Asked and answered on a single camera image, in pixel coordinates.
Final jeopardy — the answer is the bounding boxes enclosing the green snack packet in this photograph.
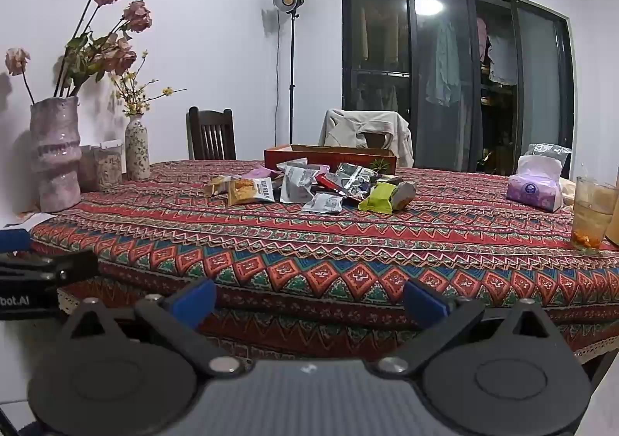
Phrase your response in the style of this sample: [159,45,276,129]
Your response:
[358,181,417,215]

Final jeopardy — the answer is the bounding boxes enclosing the dark wooden chair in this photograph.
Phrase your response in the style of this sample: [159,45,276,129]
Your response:
[186,106,238,161]

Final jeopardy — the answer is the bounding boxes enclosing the yellow flower sprigs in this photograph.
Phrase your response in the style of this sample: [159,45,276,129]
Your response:
[109,49,188,118]

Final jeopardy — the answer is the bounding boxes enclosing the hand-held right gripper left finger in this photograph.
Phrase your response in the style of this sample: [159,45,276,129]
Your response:
[62,279,248,380]

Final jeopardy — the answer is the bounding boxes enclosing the black sliding glass door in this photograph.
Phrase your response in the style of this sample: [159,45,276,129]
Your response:
[341,0,576,174]

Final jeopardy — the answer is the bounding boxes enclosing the large pink ceramic vase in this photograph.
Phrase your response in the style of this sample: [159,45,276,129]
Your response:
[30,96,83,214]

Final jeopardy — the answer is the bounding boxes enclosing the glass jar with white lid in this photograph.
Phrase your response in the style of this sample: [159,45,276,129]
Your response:
[92,139,125,190]

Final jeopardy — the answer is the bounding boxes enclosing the patterned red tablecloth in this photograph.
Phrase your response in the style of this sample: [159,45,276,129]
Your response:
[29,159,619,364]

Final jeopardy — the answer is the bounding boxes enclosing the glass cup with drink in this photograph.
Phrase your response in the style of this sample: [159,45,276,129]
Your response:
[571,176,619,254]

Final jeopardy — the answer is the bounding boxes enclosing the purple tissue pack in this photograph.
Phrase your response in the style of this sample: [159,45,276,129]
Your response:
[506,154,564,213]

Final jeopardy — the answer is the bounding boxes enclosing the dried pink roses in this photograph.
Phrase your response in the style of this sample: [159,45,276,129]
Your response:
[5,0,154,106]

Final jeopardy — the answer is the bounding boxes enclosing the pink snack packet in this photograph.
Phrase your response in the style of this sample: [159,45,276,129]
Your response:
[243,164,282,181]

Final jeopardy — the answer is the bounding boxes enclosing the red snack packet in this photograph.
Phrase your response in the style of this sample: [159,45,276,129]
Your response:
[316,173,347,198]

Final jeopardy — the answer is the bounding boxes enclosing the small brown biscuit packet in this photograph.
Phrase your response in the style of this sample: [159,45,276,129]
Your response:
[204,175,235,198]

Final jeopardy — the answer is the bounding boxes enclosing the small floral vase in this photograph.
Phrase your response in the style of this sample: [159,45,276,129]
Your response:
[125,114,152,181]

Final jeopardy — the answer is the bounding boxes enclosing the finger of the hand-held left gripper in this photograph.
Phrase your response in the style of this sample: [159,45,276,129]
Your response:
[0,229,99,283]

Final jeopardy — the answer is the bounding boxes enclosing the studio light on stand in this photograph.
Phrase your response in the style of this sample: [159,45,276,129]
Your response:
[273,0,306,145]

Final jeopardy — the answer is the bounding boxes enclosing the white snack packet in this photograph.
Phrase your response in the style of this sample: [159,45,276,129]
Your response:
[302,192,345,215]
[279,164,323,205]

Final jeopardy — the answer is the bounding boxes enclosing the clear plastic bag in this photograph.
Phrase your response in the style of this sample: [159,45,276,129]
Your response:
[526,142,573,178]

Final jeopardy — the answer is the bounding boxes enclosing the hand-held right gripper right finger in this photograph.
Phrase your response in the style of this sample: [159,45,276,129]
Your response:
[373,279,560,377]

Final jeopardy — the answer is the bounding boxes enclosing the beige jacket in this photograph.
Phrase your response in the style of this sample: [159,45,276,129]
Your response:
[320,108,415,171]

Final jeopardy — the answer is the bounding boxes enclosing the red cardboard box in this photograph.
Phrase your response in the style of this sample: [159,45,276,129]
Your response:
[263,144,398,176]

